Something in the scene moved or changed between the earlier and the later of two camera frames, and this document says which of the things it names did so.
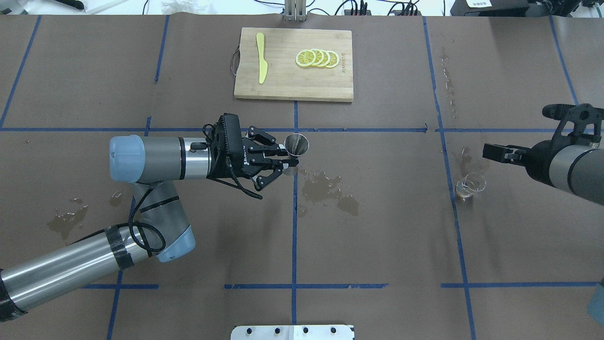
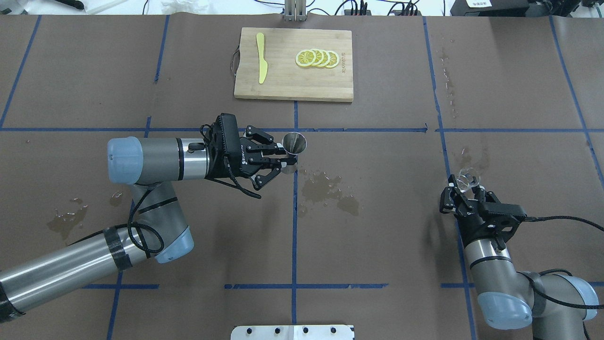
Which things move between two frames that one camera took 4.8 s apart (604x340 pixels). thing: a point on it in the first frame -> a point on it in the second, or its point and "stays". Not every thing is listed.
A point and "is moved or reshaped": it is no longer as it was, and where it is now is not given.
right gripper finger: (509, 153) -> (451, 197)
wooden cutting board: (286, 79) stays
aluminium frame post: (295, 11) stays
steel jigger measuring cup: (296, 144) stays
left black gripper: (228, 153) stays
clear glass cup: (469, 184) is moved or reshaped
